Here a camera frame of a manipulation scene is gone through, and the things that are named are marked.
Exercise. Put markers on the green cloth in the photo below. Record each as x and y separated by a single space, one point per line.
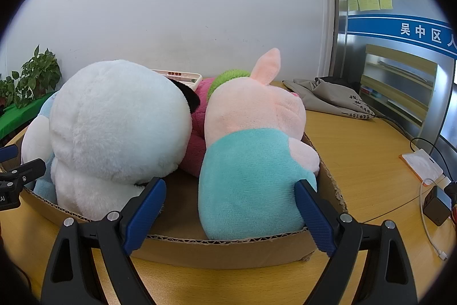
14 119

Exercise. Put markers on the white plastic tray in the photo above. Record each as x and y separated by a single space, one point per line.
189 78

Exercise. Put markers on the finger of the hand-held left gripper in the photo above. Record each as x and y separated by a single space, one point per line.
25 172

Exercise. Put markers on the white panda plush toy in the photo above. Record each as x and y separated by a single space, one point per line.
117 126

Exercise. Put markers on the black charger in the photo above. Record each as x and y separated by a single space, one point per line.
437 206

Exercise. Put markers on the light blue plush toy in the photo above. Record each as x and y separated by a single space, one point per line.
43 189

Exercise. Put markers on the metal window frame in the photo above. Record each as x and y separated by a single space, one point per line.
339 5

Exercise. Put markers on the green potted plant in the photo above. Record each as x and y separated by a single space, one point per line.
39 72

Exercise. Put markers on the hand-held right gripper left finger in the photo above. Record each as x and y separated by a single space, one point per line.
146 212

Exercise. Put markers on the blue window banner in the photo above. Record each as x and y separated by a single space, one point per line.
392 28

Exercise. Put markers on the grey tote bag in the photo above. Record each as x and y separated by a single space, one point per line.
328 94

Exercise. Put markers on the yellow sticky note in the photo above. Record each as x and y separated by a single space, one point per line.
385 1
368 3
353 5

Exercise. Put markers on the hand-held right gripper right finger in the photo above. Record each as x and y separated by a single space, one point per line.
314 215

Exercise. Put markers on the cardboard box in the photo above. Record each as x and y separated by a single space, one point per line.
214 251

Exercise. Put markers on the pink pig plush toy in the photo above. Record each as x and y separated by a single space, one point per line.
246 190

